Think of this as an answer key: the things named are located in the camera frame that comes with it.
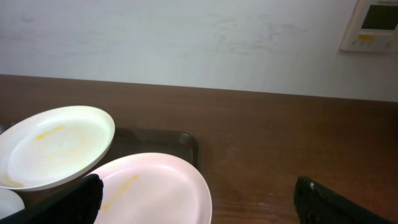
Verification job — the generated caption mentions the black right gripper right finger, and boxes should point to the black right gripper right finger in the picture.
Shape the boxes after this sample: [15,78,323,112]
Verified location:
[294,177,392,224]

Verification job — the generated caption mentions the white wall control panel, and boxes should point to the white wall control panel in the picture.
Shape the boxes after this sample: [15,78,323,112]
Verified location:
[340,0,397,53]

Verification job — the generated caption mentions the pink plate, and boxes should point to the pink plate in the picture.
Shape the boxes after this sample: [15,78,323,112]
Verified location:
[93,153,213,224]

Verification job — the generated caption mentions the cream plate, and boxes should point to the cream plate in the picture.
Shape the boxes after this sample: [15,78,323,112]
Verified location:
[1,106,116,192]

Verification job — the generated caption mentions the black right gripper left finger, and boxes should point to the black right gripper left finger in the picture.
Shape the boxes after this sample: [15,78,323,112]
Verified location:
[1,174,104,224]

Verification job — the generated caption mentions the white grey plate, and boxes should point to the white grey plate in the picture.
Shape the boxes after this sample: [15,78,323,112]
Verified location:
[0,188,25,219]

